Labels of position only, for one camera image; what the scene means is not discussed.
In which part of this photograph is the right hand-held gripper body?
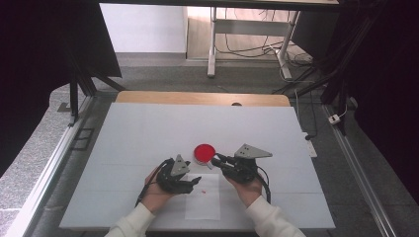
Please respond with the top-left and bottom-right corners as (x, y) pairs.
(221, 142), (274, 185)

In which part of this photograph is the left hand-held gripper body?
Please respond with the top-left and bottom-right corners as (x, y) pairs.
(155, 153), (196, 196)

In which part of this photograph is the round red ink pad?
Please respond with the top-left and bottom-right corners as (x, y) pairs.
(193, 143), (217, 165)

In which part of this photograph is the white paper sheet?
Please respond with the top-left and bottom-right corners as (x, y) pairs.
(184, 173), (221, 221)

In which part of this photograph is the person's left hand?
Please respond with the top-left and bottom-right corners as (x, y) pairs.
(140, 167), (180, 214)

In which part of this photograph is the person's right hand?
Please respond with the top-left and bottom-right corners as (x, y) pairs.
(224, 173), (265, 208)

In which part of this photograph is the white foam board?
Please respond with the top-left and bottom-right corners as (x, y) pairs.
(58, 102), (337, 231)

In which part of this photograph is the wooden table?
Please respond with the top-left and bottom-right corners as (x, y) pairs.
(115, 91), (292, 108)

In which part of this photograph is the white power strip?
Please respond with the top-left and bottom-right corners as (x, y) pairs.
(301, 131), (318, 159)

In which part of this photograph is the black metal stand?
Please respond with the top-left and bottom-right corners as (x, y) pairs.
(272, 6), (379, 136)
(57, 48), (126, 128)

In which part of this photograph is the black curtain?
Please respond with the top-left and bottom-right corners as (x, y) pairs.
(0, 0), (123, 178)
(329, 0), (419, 206)

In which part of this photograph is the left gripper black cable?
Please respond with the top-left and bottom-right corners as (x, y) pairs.
(134, 158), (175, 208)

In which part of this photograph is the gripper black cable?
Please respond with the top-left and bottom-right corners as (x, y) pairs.
(254, 165), (273, 204)
(134, 158), (175, 208)

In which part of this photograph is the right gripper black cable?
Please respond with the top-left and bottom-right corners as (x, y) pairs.
(254, 165), (273, 204)

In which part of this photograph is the black floor cable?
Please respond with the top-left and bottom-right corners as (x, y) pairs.
(293, 88), (319, 141)

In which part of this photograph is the tangle of black cables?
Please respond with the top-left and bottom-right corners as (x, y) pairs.
(215, 8), (314, 67)

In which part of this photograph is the aluminium floor rail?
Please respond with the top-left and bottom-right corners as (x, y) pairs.
(5, 95), (97, 237)
(321, 104), (398, 237)

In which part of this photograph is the white metal desk frame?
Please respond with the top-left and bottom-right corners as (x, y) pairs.
(207, 7), (301, 80)

